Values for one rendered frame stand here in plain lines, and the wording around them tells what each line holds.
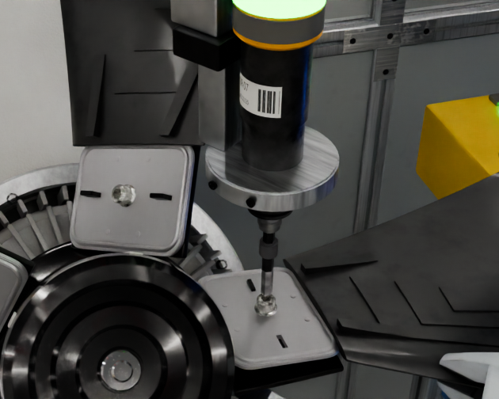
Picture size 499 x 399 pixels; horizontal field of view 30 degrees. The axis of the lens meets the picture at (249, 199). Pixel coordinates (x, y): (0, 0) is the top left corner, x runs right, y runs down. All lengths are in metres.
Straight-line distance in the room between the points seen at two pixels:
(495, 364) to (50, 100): 0.42
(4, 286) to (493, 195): 0.35
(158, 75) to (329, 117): 0.86
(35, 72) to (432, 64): 0.78
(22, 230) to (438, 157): 0.50
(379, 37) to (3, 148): 0.72
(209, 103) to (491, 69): 1.04
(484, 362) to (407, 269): 0.10
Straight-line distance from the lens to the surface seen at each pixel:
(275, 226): 0.50
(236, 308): 0.55
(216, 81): 0.46
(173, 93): 0.53
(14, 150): 0.76
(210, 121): 0.47
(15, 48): 0.77
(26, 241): 0.64
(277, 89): 0.44
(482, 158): 0.93
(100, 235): 0.55
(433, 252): 0.61
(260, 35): 0.42
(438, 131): 0.98
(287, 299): 0.56
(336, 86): 1.36
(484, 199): 0.67
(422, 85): 1.43
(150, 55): 0.54
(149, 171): 0.53
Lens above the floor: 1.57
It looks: 37 degrees down
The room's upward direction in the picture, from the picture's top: 1 degrees clockwise
